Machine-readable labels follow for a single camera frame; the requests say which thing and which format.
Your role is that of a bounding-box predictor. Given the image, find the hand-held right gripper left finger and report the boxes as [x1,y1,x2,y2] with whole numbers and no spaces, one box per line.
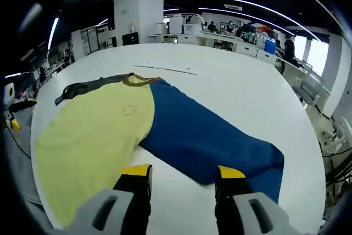
[64,164,153,235]

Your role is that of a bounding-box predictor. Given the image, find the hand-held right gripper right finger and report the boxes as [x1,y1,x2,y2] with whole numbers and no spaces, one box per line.
[214,165,294,235]

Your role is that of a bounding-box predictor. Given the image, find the yellow blue grey garment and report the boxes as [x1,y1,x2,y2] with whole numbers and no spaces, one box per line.
[35,72,285,230]

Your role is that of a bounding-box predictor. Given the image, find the white template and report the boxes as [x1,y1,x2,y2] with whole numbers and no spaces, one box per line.
[133,61,202,75]

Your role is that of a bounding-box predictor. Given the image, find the white ceiling light strip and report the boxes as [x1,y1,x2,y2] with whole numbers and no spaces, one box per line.
[197,7,296,36]
[47,17,60,51]
[175,0,321,42]

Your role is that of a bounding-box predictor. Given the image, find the black cabinet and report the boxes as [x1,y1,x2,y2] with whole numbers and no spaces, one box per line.
[122,32,139,46]

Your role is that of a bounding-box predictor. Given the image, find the white grey office chair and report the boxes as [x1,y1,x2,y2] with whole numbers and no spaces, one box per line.
[291,74,324,106]

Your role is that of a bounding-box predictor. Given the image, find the white square pillar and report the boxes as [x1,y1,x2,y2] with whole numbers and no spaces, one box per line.
[113,0,165,47]

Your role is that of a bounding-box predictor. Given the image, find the long white drawer counter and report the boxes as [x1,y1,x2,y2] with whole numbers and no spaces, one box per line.
[150,31,285,64]

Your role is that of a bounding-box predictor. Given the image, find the blue box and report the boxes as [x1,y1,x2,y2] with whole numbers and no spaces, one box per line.
[264,39,277,56]

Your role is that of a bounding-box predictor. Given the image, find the tall white box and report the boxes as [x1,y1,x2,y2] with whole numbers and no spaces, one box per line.
[169,16,185,34]

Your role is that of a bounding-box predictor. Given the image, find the low white box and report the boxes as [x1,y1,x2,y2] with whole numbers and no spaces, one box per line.
[183,24,203,35]

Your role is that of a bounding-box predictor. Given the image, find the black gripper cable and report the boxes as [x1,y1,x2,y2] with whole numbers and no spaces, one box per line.
[5,129,31,160]

